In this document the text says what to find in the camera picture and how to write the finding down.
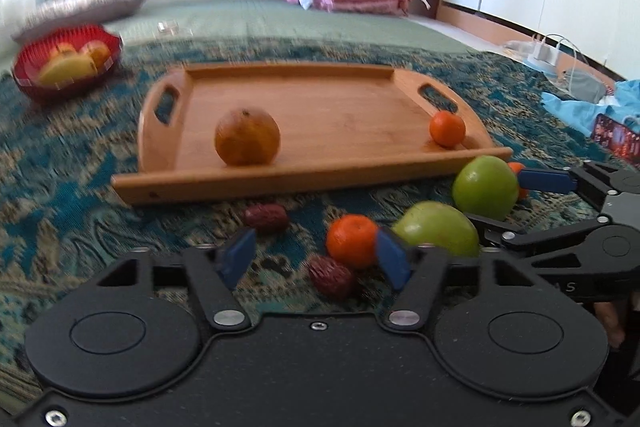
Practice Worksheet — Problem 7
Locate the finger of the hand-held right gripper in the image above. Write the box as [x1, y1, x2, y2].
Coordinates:
[465, 213, 608, 260]
[517, 161, 640, 208]

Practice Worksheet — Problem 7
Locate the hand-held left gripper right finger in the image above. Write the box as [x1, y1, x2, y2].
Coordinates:
[376, 227, 542, 333]

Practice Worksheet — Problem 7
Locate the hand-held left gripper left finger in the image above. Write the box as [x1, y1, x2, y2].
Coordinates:
[95, 228, 258, 334]

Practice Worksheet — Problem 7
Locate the small mandarin orange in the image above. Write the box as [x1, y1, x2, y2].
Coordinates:
[429, 110, 467, 149]
[326, 214, 379, 270]
[507, 162, 528, 200]

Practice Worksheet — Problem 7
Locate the red date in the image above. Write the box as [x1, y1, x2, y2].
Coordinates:
[307, 255, 358, 299]
[244, 204, 290, 235]

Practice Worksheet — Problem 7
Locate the elongated green apple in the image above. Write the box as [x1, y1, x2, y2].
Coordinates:
[391, 201, 481, 258]

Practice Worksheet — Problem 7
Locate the round green apple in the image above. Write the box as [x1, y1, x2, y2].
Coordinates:
[451, 155, 520, 222]

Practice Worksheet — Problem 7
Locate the wooden tray with handles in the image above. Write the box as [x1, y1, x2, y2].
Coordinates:
[111, 61, 514, 206]

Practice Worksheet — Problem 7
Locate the person's right hand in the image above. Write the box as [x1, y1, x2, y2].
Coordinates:
[597, 299, 628, 350]

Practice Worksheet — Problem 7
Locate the light blue cloth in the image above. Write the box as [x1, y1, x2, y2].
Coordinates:
[541, 79, 640, 138]

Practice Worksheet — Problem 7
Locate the red patterned phone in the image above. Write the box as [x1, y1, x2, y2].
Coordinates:
[591, 113, 640, 168]

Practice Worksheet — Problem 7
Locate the grey pouch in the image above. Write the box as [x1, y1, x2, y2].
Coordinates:
[565, 69, 613, 102]

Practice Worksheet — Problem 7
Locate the large orange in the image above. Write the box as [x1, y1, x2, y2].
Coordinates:
[214, 107, 282, 166]

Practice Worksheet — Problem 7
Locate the white charger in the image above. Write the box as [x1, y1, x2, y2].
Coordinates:
[530, 34, 561, 65]

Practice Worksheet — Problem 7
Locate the teal patterned blanket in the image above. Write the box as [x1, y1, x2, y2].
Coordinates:
[0, 37, 640, 408]

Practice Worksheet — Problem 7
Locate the green quilted mat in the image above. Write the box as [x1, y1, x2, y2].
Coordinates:
[107, 0, 481, 55]

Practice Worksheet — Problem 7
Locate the yellow mango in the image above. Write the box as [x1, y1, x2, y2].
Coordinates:
[39, 56, 97, 86]

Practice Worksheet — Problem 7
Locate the red ribbed bowl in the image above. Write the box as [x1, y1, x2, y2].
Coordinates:
[12, 24, 124, 102]

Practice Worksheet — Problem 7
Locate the grey floral pillow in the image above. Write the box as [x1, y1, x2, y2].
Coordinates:
[12, 0, 148, 40]

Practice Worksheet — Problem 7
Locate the white cable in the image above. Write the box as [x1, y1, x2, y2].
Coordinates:
[540, 34, 590, 88]

